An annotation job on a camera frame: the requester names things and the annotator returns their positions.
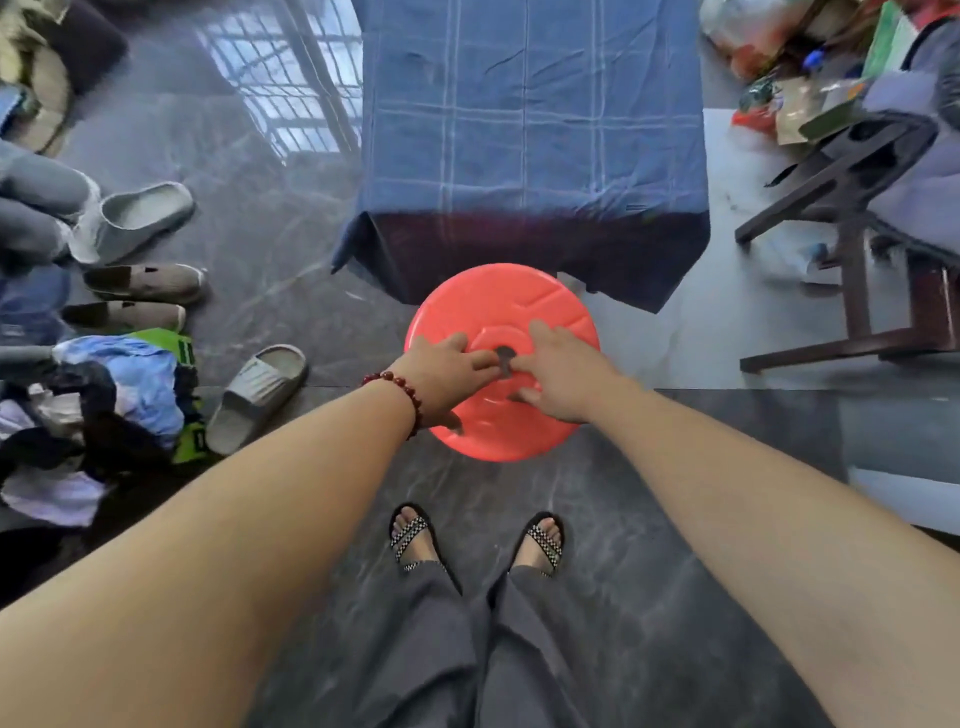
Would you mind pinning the person's left hand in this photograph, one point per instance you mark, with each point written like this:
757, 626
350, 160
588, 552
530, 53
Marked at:
439, 375

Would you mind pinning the person's right hand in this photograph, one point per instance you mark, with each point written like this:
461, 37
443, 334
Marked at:
577, 382

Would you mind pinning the coral round plastic stool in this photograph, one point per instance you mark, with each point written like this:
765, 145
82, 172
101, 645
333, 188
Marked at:
495, 300

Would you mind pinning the blue lined cloth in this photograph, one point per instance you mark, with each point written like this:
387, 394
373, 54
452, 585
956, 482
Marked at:
525, 112

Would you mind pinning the person's left forearm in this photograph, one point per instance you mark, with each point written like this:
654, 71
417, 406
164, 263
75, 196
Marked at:
187, 570

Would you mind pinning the person's right forearm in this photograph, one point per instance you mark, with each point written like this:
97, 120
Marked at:
787, 547

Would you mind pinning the person's grey trousers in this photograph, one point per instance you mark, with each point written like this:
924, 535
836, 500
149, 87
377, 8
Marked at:
450, 652

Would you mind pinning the black white woven sandal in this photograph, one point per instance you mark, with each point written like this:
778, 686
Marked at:
541, 544
411, 536

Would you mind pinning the beige rubber slipper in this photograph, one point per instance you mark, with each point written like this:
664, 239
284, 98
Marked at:
255, 397

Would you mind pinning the green printed bag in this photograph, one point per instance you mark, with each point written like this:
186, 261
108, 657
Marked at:
184, 349

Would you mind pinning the white blue wrapper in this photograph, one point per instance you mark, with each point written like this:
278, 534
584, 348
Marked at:
814, 266

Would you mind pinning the dark wooden side chair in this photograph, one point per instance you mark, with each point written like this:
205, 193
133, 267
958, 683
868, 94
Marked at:
855, 285

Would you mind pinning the red plastic wrapper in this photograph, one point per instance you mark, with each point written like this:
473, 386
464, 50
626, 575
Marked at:
754, 122

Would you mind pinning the pile of mixed clothes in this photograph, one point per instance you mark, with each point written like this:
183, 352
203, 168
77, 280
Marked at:
112, 382

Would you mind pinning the dark drink can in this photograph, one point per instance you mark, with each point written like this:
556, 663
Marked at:
757, 94

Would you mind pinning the grey rubber slipper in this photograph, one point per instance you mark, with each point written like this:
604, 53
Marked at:
135, 221

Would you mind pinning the white plastic bag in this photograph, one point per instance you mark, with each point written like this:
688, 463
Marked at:
750, 30

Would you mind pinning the black quilted bear print jacket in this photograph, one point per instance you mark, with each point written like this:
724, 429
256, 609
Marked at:
922, 187

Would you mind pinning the blue capped plastic bottle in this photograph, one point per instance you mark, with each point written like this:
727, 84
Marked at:
814, 60

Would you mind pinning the navy fabric bag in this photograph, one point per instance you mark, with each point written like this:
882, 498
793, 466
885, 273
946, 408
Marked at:
30, 307

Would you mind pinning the grey fabric slipper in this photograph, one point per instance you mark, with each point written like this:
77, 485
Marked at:
30, 236
45, 180

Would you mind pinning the green white carton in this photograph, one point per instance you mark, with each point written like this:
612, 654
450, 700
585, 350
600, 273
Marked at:
889, 37

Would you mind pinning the heap of worn shoes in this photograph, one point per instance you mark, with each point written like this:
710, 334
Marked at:
45, 67

